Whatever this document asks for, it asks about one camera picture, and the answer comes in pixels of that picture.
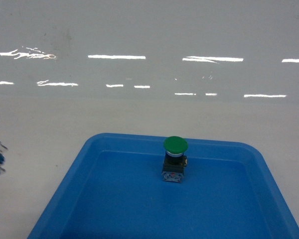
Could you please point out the blue plastic tray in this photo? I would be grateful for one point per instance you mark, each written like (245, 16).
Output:
(114, 190)

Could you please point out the green mushroom push button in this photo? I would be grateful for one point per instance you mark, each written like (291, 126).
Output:
(175, 161)

